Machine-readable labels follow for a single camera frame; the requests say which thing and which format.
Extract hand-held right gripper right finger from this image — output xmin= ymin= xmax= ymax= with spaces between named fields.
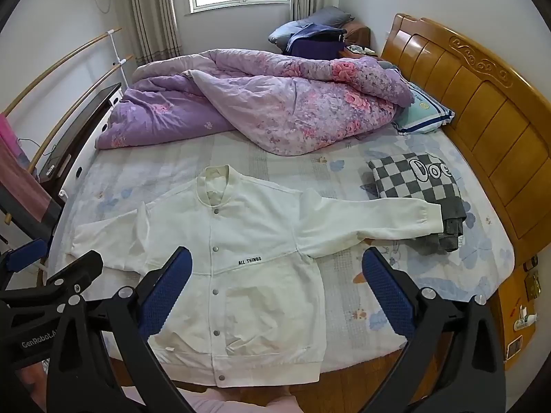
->
xmin=362 ymin=247 xmax=506 ymax=413

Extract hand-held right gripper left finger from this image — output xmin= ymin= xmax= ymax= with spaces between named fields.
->
xmin=47 ymin=246 xmax=193 ymax=413

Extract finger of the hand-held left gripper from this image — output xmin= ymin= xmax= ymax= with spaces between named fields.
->
xmin=0 ymin=239 xmax=48 ymax=287
xmin=0 ymin=250 xmax=105 ymax=309

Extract white snap-button jacket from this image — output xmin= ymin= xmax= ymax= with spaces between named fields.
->
xmin=71 ymin=164 xmax=444 ymax=388

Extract grey pillow pile with clothes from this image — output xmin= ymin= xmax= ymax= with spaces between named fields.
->
xmin=268 ymin=6 xmax=356 ymax=52

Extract dark grey folded clothing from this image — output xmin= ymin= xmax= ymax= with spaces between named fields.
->
xmin=413 ymin=200 xmax=468 ymax=256

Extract grey white checkered cloth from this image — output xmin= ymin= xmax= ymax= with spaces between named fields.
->
xmin=367 ymin=152 xmax=463 ymax=216

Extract person's pink pants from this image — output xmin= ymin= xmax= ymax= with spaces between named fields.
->
xmin=123 ymin=387 xmax=302 ymax=413

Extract wooden nightstand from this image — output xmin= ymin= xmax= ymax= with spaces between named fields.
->
xmin=491 ymin=254 xmax=540 ymax=371

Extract white ribbed garment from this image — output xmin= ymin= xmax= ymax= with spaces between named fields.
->
xmin=52 ymin=127 xmax=515 ymax=381

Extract light blue striped pillow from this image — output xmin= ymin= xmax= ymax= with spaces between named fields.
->
xmin=392 ymin=82 xmax=456 ymax=135

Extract wooden headboard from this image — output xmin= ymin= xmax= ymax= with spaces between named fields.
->
xmin=381 ymin=13 xmax=551 ymax=263

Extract purple floral quilt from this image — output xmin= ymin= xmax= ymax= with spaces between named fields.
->
xmin=95 ymin=48 xmax=416 ymax=158

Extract dark purple cloth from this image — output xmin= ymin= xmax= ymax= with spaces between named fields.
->
xmin=285 ymin=23 xmax=347 ymax=59

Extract brown cloth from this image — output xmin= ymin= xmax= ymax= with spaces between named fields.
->
xmin=344 ymin=21 xmax=371 ymax=50

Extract wooden bed frame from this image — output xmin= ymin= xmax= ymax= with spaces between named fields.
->
xmin=99 ymin=344 xmax=457 ymax=413

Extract white rack post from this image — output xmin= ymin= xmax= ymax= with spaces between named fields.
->
xmin=107 ymin=29 xmax=130 ymax=89

